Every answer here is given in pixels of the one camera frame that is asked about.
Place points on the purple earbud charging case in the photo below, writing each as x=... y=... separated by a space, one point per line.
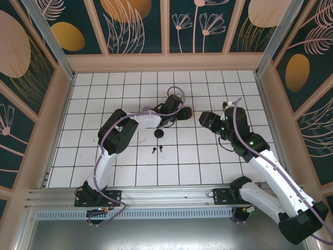
x=146 y=108

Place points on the black earbud charging case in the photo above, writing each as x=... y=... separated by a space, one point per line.
x=159 y=133

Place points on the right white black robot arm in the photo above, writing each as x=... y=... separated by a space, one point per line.
x=275 y=185

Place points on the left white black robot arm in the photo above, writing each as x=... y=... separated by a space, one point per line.
x=148 y=122

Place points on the grey metal sheet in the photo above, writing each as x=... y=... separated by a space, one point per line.
x=166 y=234

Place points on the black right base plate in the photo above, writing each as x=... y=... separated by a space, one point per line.
x=221 y=196

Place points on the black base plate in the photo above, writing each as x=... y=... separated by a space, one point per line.
x=114 y=198
x=221 y=196

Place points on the aluminium mounting rail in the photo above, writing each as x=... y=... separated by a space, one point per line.
x=166 y=196

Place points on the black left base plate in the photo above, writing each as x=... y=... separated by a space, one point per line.
x=114 y=198

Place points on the aluminium frame post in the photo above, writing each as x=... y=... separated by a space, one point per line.
x=281 y=34
x=49 y=34

